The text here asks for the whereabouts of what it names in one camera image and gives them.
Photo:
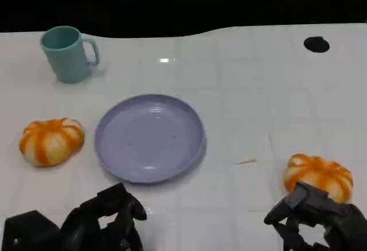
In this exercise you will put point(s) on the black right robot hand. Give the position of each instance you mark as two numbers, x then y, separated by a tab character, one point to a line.
344	225

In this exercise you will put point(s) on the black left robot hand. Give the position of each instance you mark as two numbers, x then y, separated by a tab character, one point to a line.
86	222

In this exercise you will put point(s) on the orange and white bread roll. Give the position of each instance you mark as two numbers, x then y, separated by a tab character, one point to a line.
50	143
321	173

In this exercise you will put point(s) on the lilac plate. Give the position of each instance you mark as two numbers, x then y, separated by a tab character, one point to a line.
149	139

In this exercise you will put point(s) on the pale green mug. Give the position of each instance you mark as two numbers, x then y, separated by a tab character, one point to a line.
67	59

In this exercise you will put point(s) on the black round table grommet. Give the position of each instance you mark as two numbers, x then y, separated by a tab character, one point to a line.
316	44

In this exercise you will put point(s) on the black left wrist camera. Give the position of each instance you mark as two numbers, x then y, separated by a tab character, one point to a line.
31	233

